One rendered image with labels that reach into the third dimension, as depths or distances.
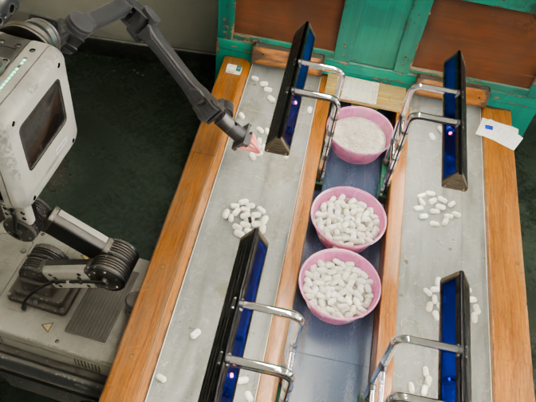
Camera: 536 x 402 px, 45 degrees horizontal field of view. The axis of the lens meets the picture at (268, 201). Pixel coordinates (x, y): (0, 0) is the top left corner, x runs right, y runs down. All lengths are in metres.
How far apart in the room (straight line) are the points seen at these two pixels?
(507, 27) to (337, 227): 1.01
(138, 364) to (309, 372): 0.52
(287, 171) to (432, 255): 0.60
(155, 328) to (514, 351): 1.09
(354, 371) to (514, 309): 0.56
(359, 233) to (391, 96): 0.71
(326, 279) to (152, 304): 0.56
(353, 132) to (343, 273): 0.67
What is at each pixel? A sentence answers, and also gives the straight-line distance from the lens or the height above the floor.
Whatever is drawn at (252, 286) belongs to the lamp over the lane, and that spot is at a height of 1.08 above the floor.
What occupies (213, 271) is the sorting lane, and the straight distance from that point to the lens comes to 2.12.
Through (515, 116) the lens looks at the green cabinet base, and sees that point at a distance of 2.94.
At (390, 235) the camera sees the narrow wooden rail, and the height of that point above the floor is 0.76.
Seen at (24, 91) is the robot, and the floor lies 1.44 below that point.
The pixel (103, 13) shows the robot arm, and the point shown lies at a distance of 2.18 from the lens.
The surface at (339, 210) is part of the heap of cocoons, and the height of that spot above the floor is 0.74.
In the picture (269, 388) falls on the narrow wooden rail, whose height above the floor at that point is 0.76.
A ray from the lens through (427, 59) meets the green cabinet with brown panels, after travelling 2.75.
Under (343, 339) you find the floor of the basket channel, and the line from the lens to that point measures 2.12.
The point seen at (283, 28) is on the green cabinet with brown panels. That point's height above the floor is 0.94.
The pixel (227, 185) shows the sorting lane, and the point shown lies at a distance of 2.34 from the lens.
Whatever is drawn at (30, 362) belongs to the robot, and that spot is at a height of 0.34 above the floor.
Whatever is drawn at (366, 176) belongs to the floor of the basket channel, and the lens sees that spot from 2.54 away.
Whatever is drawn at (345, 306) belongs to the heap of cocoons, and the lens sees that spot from 2.10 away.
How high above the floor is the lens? 2.52
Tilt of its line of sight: 50 degrees down
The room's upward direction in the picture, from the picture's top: 9 degrees clockwise
